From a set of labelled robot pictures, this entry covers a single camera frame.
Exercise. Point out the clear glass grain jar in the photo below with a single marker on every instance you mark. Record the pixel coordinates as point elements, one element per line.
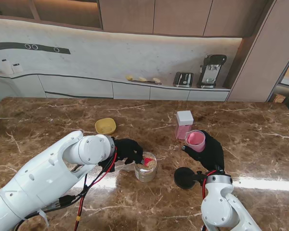
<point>146,172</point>

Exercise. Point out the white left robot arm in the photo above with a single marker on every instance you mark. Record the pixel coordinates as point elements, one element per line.
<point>43,178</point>

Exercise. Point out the black espresso machine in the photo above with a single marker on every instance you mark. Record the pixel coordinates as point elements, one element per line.
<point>212,69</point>

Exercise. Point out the short white bottle black cap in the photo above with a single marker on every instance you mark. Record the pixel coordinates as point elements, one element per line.
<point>17,68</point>

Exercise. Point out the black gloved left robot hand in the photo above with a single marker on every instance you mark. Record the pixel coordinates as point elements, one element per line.
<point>128,150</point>

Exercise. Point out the orange printed box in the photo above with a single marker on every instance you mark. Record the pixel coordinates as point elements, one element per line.
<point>278,98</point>

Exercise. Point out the white counter cabinet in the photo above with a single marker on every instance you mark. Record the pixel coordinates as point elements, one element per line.
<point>74,86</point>

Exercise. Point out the pink measuring cup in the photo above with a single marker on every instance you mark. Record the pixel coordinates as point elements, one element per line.
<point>195,140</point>

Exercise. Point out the yellow plastic bowl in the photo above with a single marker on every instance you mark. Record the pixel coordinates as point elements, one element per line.
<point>105,126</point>

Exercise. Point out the tall white bottle black cap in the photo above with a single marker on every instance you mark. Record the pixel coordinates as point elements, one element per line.
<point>6,67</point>

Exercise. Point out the dark wooden serving board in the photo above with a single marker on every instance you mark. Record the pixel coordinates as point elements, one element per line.
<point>147,82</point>

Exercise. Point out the black round jar lid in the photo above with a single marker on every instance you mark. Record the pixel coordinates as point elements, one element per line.
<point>184,178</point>

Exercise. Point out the black toaster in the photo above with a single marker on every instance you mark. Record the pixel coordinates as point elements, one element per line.
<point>183,79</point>

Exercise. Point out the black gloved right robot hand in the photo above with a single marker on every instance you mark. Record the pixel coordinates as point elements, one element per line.
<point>212,154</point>

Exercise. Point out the black wall panel with rings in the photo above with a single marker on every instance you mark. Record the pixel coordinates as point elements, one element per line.
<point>14,46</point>

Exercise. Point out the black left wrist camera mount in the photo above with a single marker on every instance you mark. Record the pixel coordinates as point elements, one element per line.
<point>108,166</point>

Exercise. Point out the wooden wall cabinets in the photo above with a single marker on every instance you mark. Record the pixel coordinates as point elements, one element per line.
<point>178,16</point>

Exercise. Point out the red measuring spoon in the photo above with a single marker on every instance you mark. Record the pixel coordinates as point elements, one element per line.
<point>148,161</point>

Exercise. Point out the pink container with white lid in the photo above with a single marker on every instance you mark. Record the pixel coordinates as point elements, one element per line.
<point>183,120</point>

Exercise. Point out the yellow bread piece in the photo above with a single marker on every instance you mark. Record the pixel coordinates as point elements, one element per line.
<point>142,79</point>
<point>129,77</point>
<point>156,80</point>

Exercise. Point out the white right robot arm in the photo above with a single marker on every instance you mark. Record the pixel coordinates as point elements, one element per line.
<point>224,204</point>

